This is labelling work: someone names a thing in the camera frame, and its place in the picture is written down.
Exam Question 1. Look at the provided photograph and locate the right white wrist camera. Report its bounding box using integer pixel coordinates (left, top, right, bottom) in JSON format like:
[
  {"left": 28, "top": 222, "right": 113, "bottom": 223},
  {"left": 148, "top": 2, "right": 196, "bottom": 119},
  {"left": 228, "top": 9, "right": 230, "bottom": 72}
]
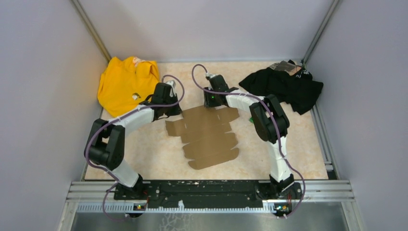
[{"left": 205, "top": 73, "right": 217, "bottom": 80}]

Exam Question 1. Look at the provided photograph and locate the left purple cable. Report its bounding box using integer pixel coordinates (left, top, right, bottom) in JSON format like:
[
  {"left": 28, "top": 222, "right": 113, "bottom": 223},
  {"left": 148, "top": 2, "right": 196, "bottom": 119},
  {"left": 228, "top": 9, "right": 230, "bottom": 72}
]
[{"left": 84, "top": 74, "right": 186, "bottom": 223}]

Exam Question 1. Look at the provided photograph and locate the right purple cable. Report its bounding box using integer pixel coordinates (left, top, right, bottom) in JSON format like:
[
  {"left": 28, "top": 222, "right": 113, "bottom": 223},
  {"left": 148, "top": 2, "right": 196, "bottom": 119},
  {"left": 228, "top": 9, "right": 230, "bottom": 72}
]
[{"left": 191, "top": 64, "right": 306, "bottom": 218}]

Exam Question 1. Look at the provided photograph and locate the black shirt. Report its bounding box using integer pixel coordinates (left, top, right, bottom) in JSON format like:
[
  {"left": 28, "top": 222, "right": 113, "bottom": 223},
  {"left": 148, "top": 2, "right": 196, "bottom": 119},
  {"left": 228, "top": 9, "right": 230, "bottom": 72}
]
[{"left": 239, "top": 67, "right": 324, "bottom": 115}]

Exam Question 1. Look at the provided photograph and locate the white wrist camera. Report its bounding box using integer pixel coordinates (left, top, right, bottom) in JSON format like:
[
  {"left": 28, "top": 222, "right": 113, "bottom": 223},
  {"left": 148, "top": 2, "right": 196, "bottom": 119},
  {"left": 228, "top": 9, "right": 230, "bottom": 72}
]
[
  {"left": 205, "top": 73, "right": 217, "bottom": 80},
  {"left": 166, "top": 80, "right": 176, "bottom": 97}
]

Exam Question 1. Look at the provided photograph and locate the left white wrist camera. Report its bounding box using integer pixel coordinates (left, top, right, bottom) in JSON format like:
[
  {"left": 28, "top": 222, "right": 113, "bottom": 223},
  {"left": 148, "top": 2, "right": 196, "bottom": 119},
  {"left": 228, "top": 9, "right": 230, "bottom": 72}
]
[{"left": 166, "top": 80, "right": 176, "bottom": 97}]

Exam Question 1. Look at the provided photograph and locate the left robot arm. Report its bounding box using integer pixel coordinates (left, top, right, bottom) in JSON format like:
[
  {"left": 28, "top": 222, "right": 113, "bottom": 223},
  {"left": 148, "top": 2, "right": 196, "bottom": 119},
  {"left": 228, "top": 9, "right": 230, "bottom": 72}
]
[{"left": 84, "top": 80, "right": 182, "bottom": 199}]

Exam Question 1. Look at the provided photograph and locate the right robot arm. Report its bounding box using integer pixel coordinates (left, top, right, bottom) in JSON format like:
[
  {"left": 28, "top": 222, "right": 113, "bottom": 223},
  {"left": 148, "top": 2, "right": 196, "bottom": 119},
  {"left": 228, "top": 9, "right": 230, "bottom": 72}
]
[{"left": 204, "top": 74, "right": 294, "bottom": 198}]

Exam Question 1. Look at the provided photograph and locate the aluminium frame rail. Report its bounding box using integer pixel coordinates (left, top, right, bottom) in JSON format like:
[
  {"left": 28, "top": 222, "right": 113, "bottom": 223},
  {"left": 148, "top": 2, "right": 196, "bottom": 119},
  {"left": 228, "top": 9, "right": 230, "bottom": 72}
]
[{"left": 66, "top": 180, "right": 355, "bottom": 214}]

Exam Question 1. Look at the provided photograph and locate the purple cable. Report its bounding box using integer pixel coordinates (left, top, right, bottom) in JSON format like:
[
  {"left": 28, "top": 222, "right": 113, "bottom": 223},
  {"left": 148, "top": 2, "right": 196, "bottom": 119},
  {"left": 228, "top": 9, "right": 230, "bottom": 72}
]
[
  {"left": 84, "top": 74, "right": 186, "bottom": 223},
  {"left": 191, "top": 64, "right": 306, "bottom": 218}
]

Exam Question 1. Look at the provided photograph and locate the yellow shirt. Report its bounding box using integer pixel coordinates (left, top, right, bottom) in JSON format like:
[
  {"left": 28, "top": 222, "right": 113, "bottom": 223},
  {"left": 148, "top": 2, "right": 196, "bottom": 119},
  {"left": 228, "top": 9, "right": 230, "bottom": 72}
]
[{"left": 97, "top": 56, "right": 161, "bottom": 117}]

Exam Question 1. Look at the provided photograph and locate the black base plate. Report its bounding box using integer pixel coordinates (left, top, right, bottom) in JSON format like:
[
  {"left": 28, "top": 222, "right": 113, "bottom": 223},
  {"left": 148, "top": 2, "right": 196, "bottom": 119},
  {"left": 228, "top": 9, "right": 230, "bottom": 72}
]
[{"left": 114, "top": 180, "right": 302, "bottom": 209}]

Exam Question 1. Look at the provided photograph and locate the brown cardboard box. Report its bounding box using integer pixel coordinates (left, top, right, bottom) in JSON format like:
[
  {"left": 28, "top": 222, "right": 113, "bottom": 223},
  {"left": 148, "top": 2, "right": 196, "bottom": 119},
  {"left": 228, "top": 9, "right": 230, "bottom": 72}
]
[{"left": 165, "top": 106, "right": 240, "bottom": 170}]

